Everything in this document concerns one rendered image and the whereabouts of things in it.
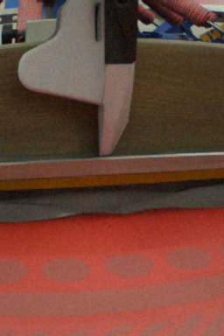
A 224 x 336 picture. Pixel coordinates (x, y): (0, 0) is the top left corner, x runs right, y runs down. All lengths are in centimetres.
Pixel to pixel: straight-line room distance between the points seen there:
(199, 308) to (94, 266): 6
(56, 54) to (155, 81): 6
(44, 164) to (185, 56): 10
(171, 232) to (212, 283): 6
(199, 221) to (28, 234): 9
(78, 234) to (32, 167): 4
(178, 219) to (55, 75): 10
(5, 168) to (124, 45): 9
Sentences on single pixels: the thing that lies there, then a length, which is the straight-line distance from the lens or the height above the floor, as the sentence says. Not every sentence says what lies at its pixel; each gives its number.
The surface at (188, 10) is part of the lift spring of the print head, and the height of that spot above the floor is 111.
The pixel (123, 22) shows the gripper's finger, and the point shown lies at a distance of 22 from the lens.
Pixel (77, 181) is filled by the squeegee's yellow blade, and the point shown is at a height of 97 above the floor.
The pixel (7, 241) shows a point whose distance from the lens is 24.
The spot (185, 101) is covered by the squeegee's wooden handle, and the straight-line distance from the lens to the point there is 27.
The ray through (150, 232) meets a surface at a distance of 25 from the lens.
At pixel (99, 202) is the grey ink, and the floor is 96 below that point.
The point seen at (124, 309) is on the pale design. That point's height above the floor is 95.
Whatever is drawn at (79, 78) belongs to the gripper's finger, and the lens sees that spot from 24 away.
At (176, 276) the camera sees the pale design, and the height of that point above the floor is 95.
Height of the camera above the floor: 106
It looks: 18 degrees down
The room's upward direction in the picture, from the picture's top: straight up
